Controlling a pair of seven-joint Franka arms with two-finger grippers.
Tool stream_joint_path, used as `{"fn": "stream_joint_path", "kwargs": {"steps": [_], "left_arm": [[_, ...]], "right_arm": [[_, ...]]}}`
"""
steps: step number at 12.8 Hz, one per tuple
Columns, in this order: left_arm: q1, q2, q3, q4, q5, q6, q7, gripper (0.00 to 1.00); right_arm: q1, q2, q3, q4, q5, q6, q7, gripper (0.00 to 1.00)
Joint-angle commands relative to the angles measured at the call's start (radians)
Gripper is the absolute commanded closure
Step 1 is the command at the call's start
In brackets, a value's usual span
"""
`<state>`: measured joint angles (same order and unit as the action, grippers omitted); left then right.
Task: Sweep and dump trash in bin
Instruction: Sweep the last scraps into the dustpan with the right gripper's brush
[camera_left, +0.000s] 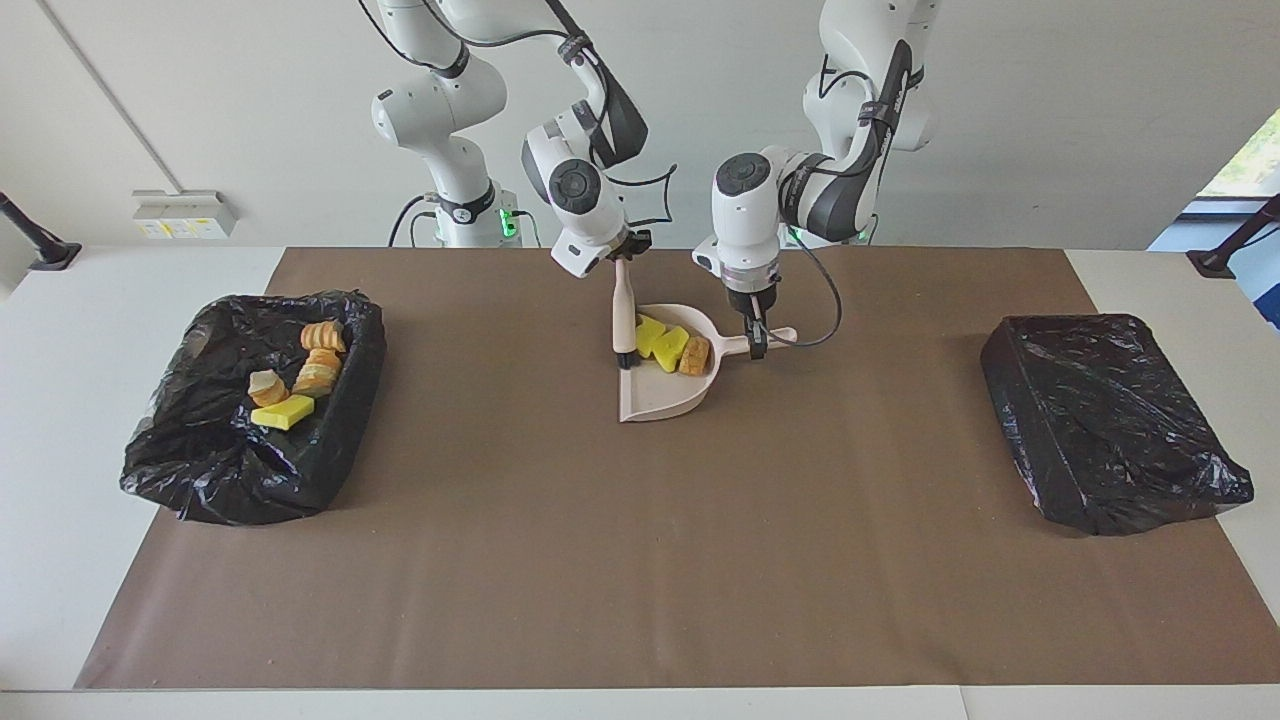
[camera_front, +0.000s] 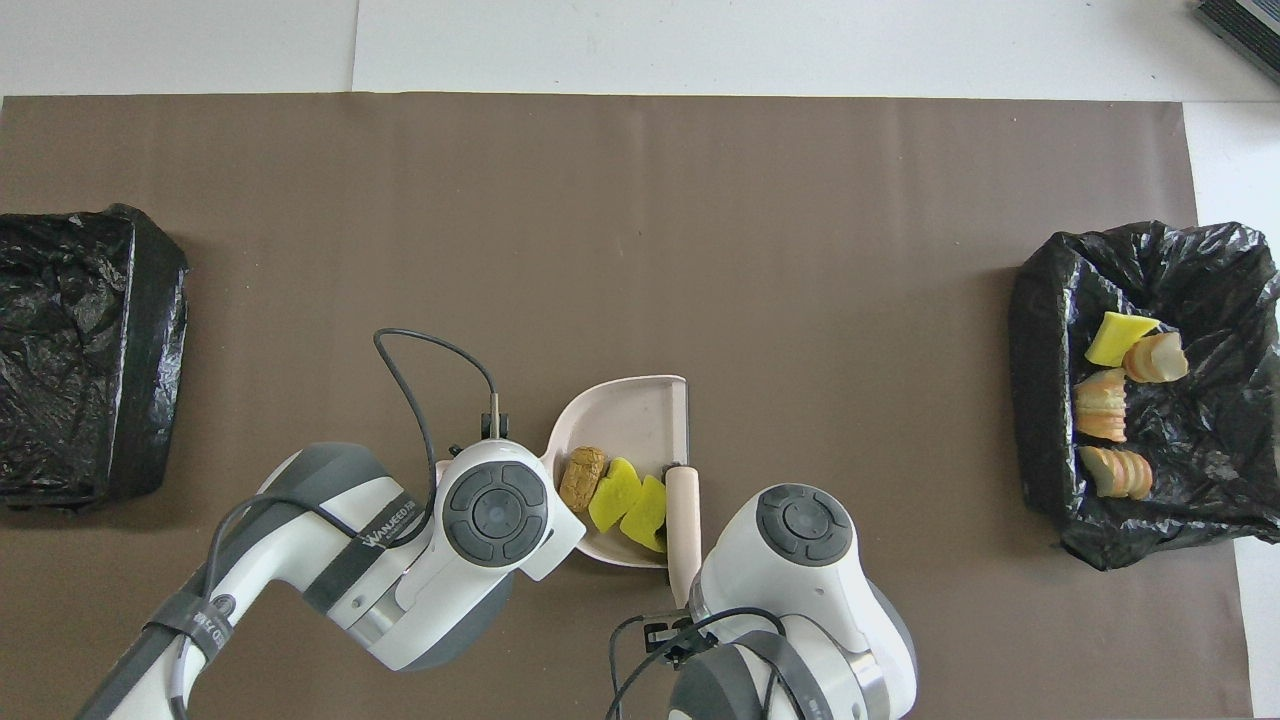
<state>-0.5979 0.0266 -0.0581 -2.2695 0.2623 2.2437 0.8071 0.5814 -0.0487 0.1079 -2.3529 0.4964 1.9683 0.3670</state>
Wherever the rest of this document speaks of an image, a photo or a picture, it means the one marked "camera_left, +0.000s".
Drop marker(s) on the black bag wrapped box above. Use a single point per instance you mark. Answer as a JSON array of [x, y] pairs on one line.
[[1100, 420]]

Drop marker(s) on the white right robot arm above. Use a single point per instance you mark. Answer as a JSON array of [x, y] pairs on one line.
[[580, 200]]

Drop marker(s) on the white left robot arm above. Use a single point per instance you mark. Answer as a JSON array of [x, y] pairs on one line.
[[750, 210]]

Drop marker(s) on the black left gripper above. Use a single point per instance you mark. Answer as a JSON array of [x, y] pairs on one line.
[[752, 295]]

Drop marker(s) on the brown paper table mat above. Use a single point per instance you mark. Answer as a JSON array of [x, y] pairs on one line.
[[800, 550]]

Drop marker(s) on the pale bread piece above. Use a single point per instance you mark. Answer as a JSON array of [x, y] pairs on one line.
[[268, 388]]

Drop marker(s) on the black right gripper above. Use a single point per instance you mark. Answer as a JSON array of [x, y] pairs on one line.
[[628, 243]]

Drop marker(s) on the beige plastic dustpan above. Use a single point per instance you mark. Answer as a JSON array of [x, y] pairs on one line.
[[665, 390]]

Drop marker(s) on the black stand foot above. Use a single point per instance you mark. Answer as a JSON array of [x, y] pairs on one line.
[[55, 255], [1215, 262]]

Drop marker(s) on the window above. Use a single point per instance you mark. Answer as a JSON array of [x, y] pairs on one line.
[[1250, 160]]

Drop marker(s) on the yellow sponge chunk green edge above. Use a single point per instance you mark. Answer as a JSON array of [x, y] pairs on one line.
[[283, 412]]

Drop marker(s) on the white wall socket box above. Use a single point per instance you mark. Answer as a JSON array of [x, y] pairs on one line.
[[185, 215]]

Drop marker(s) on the brown bread roll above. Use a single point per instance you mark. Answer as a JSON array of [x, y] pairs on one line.
[[695, 356]]

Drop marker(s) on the notched yellow sponge chunk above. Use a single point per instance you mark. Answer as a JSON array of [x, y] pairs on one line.
[[670, 350]]

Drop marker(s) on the toy croissant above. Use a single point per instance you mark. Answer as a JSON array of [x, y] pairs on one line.
[[318, 374], [323, 336]]

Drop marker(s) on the black bag lined bin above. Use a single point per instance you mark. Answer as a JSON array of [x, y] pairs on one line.
[[200, 470]]

